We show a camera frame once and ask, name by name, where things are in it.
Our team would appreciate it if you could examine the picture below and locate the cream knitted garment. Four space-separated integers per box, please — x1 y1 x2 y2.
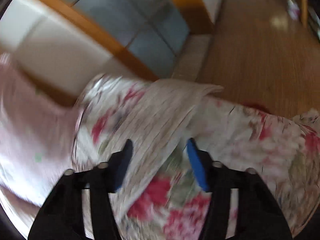
106 79 223 222

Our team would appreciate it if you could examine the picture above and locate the floral bed quilt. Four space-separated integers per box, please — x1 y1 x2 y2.
73 75 319 239

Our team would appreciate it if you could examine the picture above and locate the pink white pillow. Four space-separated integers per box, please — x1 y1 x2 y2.
0 53 85 205

